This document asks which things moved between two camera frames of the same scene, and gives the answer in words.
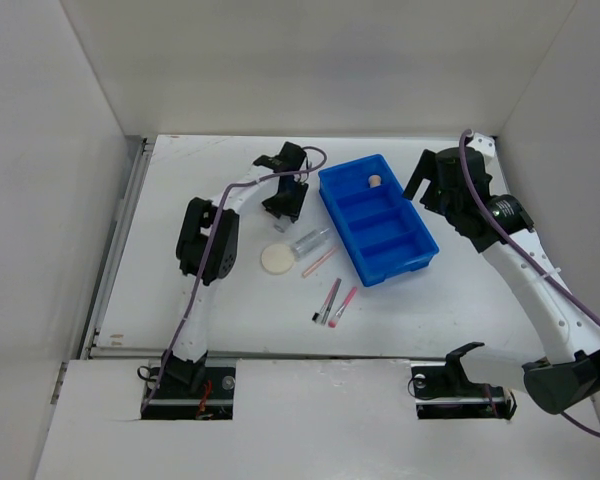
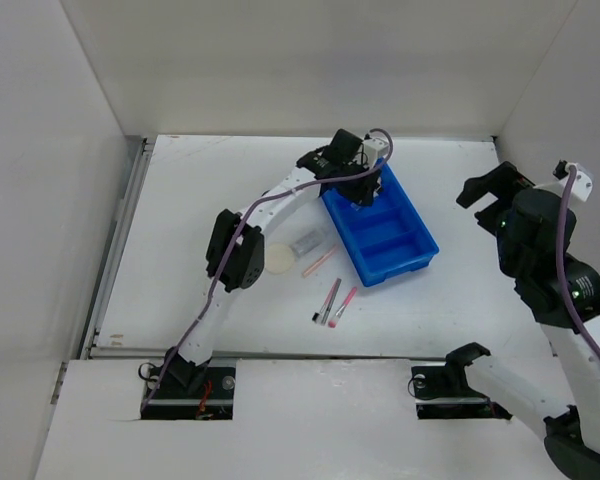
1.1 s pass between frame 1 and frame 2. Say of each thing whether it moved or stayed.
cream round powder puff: stayed
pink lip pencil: stayed
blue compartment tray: stayed
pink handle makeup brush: stayed
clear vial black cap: moved
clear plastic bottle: stayed
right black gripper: moved
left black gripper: moved
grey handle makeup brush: stayed
